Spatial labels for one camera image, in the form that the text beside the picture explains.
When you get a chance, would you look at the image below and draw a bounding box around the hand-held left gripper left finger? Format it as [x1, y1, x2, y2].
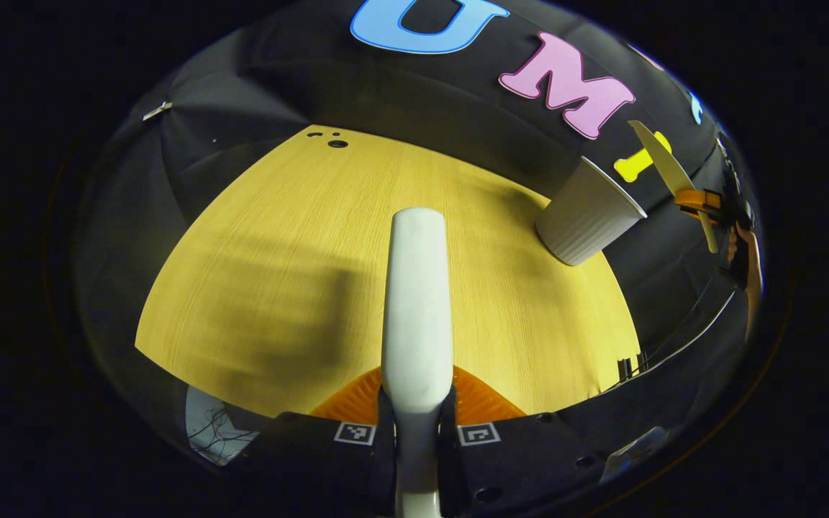
[240, 365, 399, 517]

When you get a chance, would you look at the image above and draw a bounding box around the white ribbed garbage bin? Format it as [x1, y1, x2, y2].
[535, 155, 648, 268]

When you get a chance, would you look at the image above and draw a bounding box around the black backdrop cloth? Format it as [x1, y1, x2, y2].
[76, 0, 743, 404]

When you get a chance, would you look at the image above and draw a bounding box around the small white broom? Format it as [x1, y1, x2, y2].
[380, 207, 457, 518]

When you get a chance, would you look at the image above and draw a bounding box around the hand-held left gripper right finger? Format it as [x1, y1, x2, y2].
[437, 365, 604, 517]

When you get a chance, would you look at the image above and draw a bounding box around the grey dustpan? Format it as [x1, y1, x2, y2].
[628, 119, 720, 255]

